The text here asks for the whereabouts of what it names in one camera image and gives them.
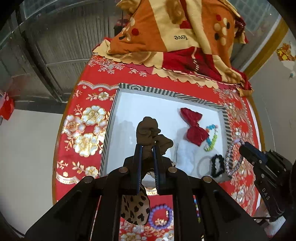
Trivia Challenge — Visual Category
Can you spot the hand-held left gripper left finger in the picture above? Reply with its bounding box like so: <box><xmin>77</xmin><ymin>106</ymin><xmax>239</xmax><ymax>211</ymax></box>
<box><xmin>24</xmin><ymin>144</ymin><xmax>144</xmax><ymax>241</ymax></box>

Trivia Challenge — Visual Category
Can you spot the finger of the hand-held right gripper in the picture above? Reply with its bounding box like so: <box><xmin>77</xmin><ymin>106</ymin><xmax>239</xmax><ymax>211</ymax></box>
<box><xmin>239</xmin><ymin>142</ymin><xmax>269</xmax><ymax>167</ymax></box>

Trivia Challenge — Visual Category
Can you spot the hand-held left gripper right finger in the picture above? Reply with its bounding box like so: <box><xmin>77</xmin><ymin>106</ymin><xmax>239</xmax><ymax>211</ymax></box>
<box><xmin>153</xmin><ymin>145</ymin><xmax>270</xmax><ymax>241</ymax></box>

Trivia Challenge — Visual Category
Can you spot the brown scrunchie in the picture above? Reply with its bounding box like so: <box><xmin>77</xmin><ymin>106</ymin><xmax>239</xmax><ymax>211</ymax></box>
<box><xmin>136</xmin><ymin>116</ymin><xmax>174</xmax><ymax>163</ymax></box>

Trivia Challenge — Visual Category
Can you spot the black scrunchie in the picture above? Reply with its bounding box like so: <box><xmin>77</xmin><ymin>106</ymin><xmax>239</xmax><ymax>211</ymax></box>
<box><xmin>210</xmin><ymin>154</ymin><xmax>225</xmax><ymax>178</ymax></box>

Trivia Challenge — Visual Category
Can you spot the colourful beaded ornament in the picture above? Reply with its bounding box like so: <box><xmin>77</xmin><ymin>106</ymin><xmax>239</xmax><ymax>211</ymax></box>
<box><xmin>203</xmin><ymin>124</ymin><xmax>219</xmax><ymax>152</ymax></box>

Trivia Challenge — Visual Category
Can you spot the red bow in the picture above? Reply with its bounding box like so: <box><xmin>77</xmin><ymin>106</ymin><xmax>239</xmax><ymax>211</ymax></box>
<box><xmin>180</xmin><ymin>108</ymin><xmax>210</xmax><ymax>146</ymax></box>

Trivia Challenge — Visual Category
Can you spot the striped-rim white box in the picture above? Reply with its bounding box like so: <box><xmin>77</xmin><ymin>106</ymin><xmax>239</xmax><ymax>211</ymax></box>
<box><xmin>99</xmin><ymin>83</ymin><xmax>233</xmax><ymax>183</ymax></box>

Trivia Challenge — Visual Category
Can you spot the clear thin bangle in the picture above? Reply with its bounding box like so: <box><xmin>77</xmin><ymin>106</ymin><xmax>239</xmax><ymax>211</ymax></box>
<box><xmin>197</xmin><ymin>156</ymin><xmax>214</xmax><ymax>178</ymax></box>

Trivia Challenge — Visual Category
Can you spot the leopard print scrunchie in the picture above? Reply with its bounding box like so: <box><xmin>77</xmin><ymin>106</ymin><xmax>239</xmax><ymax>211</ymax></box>
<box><xmin>120</xmin><ymin>160</ymin><xmax>177</xmax><ymax>226</ymax></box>

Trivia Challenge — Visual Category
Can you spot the red floral tablecloth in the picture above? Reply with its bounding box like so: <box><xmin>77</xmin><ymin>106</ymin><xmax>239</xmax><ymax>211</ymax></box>
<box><xmin>52</xmin><ymin>53</ymin><xmax>265</xmax><ymax>241</ymax></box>

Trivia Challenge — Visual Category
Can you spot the orange and red blanket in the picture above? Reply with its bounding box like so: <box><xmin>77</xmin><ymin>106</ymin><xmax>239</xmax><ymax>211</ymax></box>
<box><xmin>92</xmin><ymin>0</ymin><xmax>253</xmax><ymax>98</ymax></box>

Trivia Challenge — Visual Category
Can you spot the grey metal gate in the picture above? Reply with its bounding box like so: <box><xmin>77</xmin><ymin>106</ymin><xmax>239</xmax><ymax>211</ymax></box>
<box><xmin>0</xmin><ymin>0</ymin><xmax>121</xmax><ymax>103</ymax></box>

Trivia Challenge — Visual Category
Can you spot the red box on floor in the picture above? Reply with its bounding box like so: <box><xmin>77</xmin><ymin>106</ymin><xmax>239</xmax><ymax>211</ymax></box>
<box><xmin>0</xmin><ymin>92</ymin><xmax>15</xmax><ymax>121</ymax></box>

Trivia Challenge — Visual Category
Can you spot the purple bead bracelet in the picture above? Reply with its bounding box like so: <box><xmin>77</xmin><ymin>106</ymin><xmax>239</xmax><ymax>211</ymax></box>
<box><xmin>148</xmin><ymin>204</ymin><xmax>173</xmax><ymax>230</ymax></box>

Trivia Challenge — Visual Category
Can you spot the colourful bead string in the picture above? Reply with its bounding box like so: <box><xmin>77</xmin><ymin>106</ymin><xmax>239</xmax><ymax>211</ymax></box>
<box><xmin>194</xmin><ymin>197</ymin><xmax>201</xmax><ymax>223</ymax></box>

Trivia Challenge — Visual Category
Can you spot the yellow wooden frame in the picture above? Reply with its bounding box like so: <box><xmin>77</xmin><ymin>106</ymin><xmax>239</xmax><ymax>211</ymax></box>
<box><xmin>240</xmin><ymin>17</ymin><xmax>289</xmax><ymax>78</ymax></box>

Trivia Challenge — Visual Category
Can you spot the red and gold wall decoration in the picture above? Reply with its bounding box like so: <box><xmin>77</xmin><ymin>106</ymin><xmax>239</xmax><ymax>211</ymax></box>
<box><xmin>276</xmin><ymin>42</ymin><xmax>296</xmax><ymax>62</ymax></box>

